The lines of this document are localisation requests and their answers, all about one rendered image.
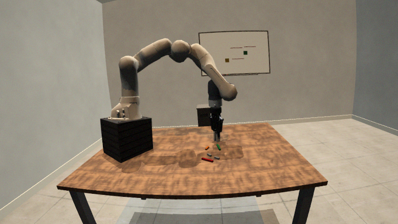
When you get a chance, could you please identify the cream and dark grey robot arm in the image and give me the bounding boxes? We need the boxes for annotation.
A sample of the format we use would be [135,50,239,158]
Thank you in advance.
[108,38,237,121]

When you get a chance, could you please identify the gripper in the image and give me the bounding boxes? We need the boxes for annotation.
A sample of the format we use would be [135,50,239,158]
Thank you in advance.
[209,107,224,142]

